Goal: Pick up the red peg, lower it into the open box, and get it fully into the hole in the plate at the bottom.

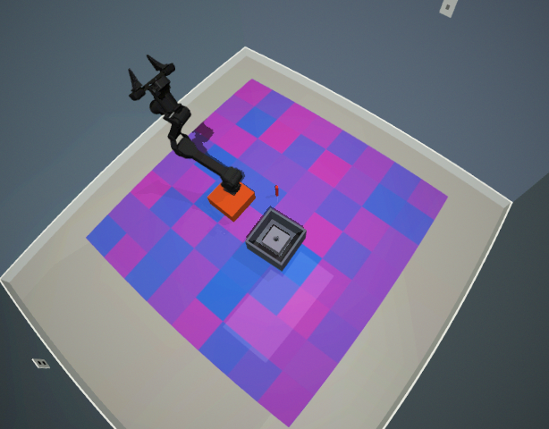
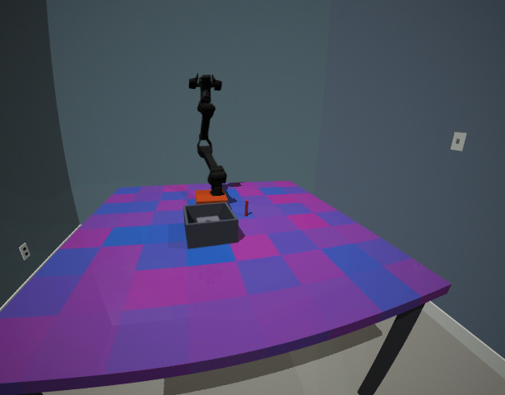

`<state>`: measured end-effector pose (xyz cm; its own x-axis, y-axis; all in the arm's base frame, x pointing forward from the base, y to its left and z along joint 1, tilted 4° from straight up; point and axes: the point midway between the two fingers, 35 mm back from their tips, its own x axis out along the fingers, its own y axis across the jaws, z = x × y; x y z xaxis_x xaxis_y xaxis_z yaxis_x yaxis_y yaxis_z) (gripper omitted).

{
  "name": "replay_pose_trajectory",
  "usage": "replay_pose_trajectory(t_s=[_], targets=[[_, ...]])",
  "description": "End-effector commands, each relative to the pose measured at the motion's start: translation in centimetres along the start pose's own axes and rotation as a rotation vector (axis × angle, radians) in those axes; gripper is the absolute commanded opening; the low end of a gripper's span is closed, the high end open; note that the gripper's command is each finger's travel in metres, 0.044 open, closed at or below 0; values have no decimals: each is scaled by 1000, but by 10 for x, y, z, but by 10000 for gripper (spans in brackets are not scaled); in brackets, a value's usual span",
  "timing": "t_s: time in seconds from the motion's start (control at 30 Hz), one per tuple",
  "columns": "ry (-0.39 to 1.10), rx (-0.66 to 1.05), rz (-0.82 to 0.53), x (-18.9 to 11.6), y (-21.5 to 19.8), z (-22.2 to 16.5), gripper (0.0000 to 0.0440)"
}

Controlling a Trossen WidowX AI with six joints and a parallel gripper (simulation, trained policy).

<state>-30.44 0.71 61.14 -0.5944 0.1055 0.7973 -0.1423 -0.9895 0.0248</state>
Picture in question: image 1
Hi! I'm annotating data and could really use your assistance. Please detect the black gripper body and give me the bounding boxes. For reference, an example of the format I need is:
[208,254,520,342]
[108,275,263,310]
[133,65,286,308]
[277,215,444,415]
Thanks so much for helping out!
[129,63,175,103]

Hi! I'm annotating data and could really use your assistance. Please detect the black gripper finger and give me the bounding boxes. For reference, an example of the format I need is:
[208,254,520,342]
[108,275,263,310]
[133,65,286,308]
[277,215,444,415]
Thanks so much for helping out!
[147,55,168,71]
[128,69,142,91]

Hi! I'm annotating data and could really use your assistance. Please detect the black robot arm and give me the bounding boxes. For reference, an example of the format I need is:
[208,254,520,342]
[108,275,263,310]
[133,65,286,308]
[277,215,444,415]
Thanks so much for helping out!
[149,75,242,196]

